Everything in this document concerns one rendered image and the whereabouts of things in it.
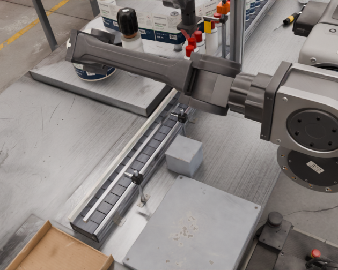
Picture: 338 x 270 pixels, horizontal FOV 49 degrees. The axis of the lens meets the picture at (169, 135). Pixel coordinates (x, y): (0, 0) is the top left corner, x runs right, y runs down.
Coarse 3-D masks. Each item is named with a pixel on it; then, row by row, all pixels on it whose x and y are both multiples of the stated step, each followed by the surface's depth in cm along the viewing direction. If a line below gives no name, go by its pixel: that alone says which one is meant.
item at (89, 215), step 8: (216, 56) 159; (176, 104) 139; (168, 112) 136; (160, 128) 133; (152, 136) 129; (144, 144) 127; (136, 152) 125; (128, 168) 121; (120, 176) 118; (112, 184) 117; (104, 192) 115; (104, 200) 114; (96, 208) 112; (88, 216) 110
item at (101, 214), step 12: (264, 0) 201; (228, 48) 174; (168, 108) 150; (180, 108) 149; (156, 120) 146; (168, 120) 145; (168, 132) 141; (156, 144) 137; (132, 156) 134; (144, 156) 134; (120, 168) 131; (132, 168) 131; (108, 180) 129; (120, 180) 128; (120, 192) 124; (108, 204) 122; (84, 216) 119; (96, 216) 119; (84, 228) 116; (96, 228) 116
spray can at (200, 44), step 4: (196, 32) 148; (200, 32) 148; (196, 36) 148; (200, 36) 148; (196, 40) 149; (200, 40) 149; (196, 44) 150; (200, 44) 150; (204, 44) 151; (200, 48) 151; (204, 48) 152; (200, 52) 152; (204, 52) 154
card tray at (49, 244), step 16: (48, 224) 122; (32, 240) 117; (48, 240) 120; (64, 240) 119; (16, 256) 113; (32, 256) 117; (48, 256) 116; (64, 256) 116; (80, 256) 115; (96, 256) 114; (112, 256) 112
